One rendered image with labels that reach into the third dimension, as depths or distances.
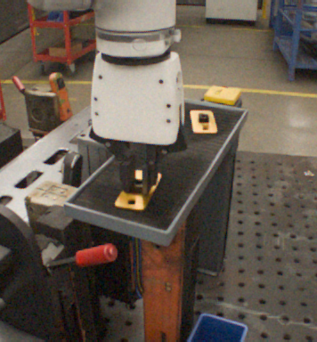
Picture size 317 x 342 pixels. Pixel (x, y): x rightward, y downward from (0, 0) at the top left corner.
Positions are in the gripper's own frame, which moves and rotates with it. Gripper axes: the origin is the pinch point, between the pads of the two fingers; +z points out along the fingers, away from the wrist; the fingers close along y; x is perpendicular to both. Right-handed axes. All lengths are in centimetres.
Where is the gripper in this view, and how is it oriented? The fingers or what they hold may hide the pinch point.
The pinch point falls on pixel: (138, 173)
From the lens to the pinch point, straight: 53.6
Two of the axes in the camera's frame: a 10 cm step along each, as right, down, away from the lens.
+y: -9.7, -1.3, 2.1
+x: -2.5, 5.1, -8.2
